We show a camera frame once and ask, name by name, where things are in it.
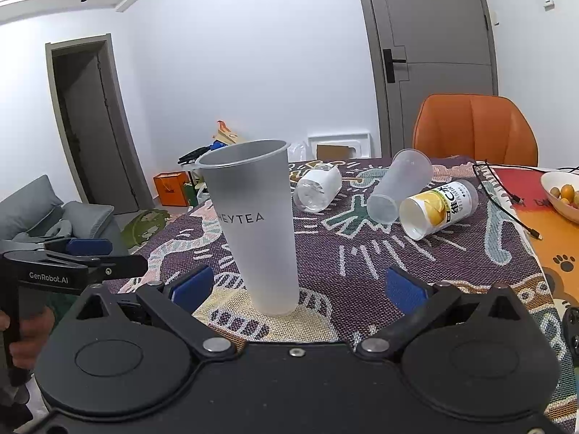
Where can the grey door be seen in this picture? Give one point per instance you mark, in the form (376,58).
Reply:
(434,31)

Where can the orange box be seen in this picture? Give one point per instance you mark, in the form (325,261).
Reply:
(171,190)

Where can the printed woven blanket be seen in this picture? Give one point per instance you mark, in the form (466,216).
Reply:
(362,257)

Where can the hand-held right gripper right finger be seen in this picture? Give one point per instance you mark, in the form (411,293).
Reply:
(405,290)

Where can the wooden toy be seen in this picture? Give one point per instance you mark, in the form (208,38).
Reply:
(226,133)

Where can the white framed board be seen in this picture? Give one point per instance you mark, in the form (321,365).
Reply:
(339,138)

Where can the clear plastic cup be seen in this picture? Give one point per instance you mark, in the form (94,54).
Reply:
(398,185)

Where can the white fruit bowl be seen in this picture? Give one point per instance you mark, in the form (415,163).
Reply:
(554,203)

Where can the clear plastic bag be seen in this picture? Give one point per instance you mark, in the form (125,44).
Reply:
(298,150)

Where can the orange chair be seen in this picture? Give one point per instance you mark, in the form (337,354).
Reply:
(475,131)

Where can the yellow fruit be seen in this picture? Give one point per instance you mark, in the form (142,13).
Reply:
(566,190)

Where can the green rug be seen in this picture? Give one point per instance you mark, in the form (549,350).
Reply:
(144,230)

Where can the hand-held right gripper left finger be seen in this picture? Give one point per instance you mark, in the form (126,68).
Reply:
(193,287)

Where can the yellow label plastic cup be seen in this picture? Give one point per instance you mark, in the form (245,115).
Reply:
(434,210)

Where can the black device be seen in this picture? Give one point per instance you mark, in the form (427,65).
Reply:
(572,334)

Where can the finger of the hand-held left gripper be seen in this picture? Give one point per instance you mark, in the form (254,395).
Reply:
(120,267)
(90,247)

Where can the person's left hand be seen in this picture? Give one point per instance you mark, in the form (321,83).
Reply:
(38,327)

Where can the orange paw print mat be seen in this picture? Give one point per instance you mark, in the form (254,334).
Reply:
(543,239)

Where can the white label plastic cup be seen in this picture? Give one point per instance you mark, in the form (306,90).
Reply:
(319,187)

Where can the grey sofa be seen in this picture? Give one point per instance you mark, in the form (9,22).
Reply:
(49,217)

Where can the cardboard box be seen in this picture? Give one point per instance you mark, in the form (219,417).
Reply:
(334,151)

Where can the tall frosted plastic cup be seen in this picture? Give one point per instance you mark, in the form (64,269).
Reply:
(258,235)

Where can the dark wooden door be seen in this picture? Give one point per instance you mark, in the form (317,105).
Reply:
(95,135)

